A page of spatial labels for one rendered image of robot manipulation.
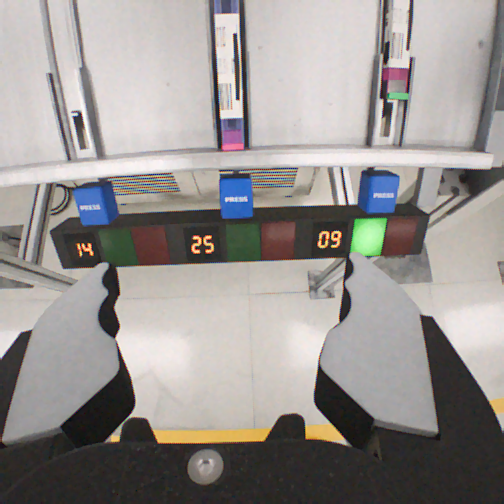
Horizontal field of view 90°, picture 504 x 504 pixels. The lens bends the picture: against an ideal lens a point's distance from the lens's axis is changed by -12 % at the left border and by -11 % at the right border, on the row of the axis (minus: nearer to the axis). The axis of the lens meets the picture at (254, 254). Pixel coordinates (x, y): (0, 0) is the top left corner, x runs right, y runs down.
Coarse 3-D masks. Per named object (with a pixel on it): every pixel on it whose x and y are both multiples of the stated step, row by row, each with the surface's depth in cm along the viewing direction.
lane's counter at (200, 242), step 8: (184, 232) 24; (192, 232) 24; (200, 232) 24; (208, 232) 24; (216, 232) 24; (192, 240) 24; (200, 240) 24; (208, 240) 24; (216, 240) 24; (192, 248) 25; (200, 248) 25; (208, 248) 25; (216, 248) 25; (192, 256) 25; (200, 256) 25; (208, 256) 25; (216, 256) 25
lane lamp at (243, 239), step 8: (232, 224) 24; (240, 224) 24; (248, 224) 24; (256, 224) 24; (232, 232) 24; (240, 232) 24; (248, 232) 24; (256, 232) 24; (232, 240) 24; (240, 240) 24; (248, 240) 24; (256, 240) 24; (232, 248) 25; (240, 248) 25; (248, 248) 25; (256, 248) 25; (232, 256) 25; (240, 256) 25; (248, 256) 25; (256, 256) 25
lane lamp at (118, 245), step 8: (104, 232) 24; (112, 232) 24; (120, 232) 24; (128, 232) 24; (104, 240) 24; (112, 240) 24; (120, 240) 24; (128, 240) 24; (104, 248) 24; (112, 248) 24; (120, 248) 24; (128, 248) 24; (112, 256) 25; (120, 256) 25; (128, 256) 25; (136, 256) 25; (120, 264) 25; (128, 264) 25; (136, 264) 25
